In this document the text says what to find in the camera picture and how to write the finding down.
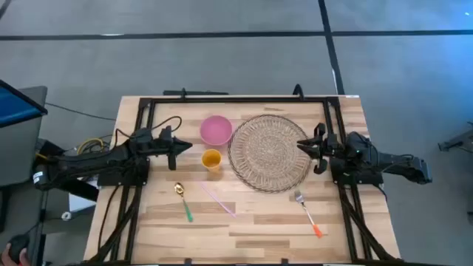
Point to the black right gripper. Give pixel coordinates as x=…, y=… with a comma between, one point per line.
x=329, y=147

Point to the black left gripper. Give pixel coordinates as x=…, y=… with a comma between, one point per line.
x=159, y=146

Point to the orange plastic cup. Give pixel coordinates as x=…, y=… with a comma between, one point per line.
x=211, y=159

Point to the pink plastic bowl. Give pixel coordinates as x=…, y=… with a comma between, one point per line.
x=216, y=130

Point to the pink drinking straw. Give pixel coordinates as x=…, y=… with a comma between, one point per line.
x=218, y=200

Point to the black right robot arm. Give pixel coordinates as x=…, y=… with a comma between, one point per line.
x=391, y=160

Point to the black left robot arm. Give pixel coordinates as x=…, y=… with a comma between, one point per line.
x=92, y=159

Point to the white box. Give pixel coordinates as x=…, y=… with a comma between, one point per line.
x=79, y=203

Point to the white tape roll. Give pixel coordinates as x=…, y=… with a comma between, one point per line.
x=63, y=216

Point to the black metal stand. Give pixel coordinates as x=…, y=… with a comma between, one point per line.
x=458, y=142

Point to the grey desk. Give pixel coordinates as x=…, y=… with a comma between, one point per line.
x=22, y=155

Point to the monitor with blue screen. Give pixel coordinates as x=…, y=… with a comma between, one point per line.
x=18, y=105

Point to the black computer mouse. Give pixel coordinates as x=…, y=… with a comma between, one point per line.
x=18, y=245

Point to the person's hand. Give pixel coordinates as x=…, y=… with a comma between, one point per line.
x=7, y=256

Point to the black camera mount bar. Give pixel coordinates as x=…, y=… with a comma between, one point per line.
x=196, y=92

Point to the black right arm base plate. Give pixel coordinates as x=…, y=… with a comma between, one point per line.
x=356, y=179

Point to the black frame clip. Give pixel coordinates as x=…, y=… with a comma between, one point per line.
x=298, y=90

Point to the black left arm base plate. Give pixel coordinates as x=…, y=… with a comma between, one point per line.
x=122, y=179

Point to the black metal table frame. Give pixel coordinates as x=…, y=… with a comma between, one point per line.
x=240, y=99

